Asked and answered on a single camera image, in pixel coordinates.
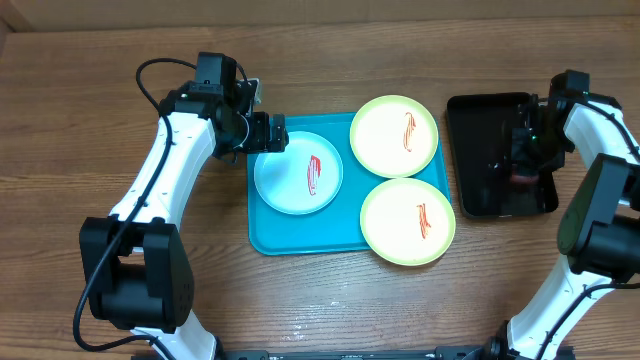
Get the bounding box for red and green sponge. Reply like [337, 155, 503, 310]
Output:
[509, 170, 539, 186]

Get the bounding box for light blue plate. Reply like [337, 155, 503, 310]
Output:
[253, 131, 343, 215]

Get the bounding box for yellow-green plate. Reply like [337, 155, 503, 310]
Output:
[360, 178, 456, 266]
[349, 95, 439, 178]

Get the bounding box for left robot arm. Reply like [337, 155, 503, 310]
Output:
[72, 52, 289, 359]

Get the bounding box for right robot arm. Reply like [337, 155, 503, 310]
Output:
[475, 70, 639, 359]

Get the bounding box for black plastic tray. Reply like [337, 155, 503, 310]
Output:
[446, 92, 558, 219]

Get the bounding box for teal plastic tray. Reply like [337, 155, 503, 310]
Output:
[246, 112, 452, 257]

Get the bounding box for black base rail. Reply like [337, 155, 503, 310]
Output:
[130, 344, 576, 360]

